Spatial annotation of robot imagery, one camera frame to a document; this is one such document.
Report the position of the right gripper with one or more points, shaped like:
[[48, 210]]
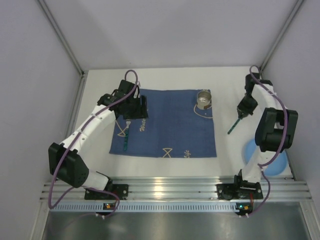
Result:
[[243, 113]]

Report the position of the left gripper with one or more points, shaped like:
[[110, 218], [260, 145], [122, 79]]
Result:
[[135, 115]]

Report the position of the black handled knife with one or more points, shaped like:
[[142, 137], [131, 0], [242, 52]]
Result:
[[126, 134]]

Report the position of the spoon with blue handle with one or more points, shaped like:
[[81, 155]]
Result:
[[233, 126]]

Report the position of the blue cloth placemat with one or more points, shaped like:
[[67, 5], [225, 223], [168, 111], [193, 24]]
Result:
[[175, 128]]

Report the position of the beige cup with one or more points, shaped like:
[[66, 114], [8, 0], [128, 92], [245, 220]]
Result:
[[204, 100]]

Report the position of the blue plastic plate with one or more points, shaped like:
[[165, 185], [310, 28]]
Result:
[[275, 168]]

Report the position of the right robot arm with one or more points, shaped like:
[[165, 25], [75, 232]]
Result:
[[275, 130]]

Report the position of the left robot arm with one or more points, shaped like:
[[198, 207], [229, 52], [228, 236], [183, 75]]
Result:
[[67, 160]]

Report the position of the right frame post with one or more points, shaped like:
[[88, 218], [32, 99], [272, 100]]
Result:
[[285, 26]]

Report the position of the frame post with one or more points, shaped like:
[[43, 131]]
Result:
[[60, 35], [285, 26]]

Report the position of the aluminium rail beam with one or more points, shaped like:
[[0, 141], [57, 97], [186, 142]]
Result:
[[205, 188]]

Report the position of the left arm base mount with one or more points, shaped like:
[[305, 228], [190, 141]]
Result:
[[120, 190]]

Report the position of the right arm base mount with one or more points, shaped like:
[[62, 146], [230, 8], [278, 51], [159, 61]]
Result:
[[239, 190]]

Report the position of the perforated cable duct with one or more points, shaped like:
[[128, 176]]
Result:
[[153, 207]]

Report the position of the left frame post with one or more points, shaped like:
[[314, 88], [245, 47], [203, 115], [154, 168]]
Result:
[[60, 35]]

